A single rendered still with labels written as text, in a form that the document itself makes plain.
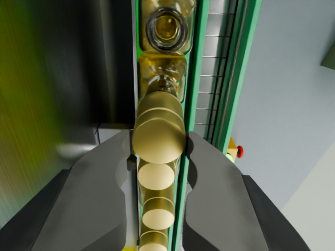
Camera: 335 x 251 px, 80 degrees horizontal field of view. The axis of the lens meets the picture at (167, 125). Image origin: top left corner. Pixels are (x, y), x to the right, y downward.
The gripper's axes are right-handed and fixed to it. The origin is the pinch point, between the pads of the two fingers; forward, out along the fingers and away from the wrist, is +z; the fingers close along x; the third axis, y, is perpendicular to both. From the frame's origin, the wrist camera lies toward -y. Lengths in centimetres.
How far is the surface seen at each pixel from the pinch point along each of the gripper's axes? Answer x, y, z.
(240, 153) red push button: 24, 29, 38
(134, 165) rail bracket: -4.6, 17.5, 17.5
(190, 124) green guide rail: 5.5, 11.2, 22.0
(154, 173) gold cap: -0.4, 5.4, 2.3
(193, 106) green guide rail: 5.6, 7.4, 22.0
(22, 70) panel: -12.0, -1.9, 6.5
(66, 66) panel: -12.0, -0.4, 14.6
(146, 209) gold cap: -1.1, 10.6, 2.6
